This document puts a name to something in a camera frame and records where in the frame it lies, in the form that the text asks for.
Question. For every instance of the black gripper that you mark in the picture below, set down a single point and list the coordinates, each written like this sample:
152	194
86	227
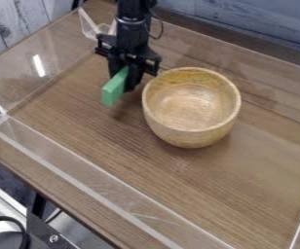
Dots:
127	48

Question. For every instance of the green rectangular block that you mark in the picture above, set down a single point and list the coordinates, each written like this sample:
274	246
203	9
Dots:
115	88

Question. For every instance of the brown wooden bowl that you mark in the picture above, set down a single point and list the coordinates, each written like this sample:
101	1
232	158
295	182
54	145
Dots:
191	106

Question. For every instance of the black table leg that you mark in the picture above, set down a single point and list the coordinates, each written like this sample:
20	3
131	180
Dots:
38	206

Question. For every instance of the clear acrylic enclosure wall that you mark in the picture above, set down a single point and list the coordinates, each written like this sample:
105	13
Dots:
143	192

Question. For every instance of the black metal mount plate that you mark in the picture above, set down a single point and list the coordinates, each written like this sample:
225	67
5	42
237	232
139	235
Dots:
42	236

